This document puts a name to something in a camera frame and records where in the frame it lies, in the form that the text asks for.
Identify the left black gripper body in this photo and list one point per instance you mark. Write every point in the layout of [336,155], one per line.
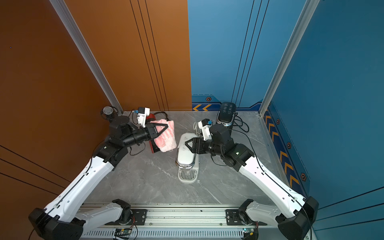
[142,135]

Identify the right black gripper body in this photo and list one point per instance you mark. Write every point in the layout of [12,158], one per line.
[209,147]

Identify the white coffee machine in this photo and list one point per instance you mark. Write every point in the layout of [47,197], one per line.
[186,161]

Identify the pink towel cloth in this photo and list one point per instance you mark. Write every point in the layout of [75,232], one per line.
[166,141]

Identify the red Nespresso coffee machine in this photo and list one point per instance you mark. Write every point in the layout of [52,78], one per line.
[153,133]

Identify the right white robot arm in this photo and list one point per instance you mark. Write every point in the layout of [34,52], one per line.
[293,214]

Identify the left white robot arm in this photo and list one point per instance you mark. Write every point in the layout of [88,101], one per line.
[60,219]

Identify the black coffee machine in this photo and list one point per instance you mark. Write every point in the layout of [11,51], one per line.
[226,115]

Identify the black microphone on tripod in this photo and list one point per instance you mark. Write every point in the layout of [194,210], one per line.
[109,113]

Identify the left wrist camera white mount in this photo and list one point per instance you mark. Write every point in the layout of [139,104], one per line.
[142,114]

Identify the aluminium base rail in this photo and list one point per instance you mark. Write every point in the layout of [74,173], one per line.
[201,216]

